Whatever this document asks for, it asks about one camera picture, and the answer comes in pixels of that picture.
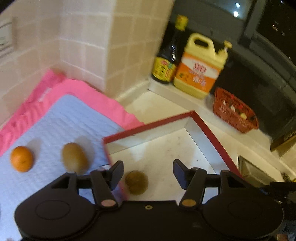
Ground red white cardboard box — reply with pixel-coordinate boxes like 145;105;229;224
103;111;240;202

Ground round brown kiwi front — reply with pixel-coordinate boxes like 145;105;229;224
125;170;149;195

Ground dark soy sauce bottle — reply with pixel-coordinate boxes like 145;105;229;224
152;15;189;84

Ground large orange back right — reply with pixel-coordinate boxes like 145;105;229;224
10;146;34;173

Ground blue quilted mat pink trim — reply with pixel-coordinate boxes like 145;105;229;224
1;71;141;240

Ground yellow detergent jug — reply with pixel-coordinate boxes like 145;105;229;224
173;33;232;99

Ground dark window frame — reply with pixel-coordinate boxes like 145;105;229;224
171;1;295;149

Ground small red plastic basket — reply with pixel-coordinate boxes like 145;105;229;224
213;87;259;133

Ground brown kiwi far right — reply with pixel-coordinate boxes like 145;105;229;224
61;143;89;175

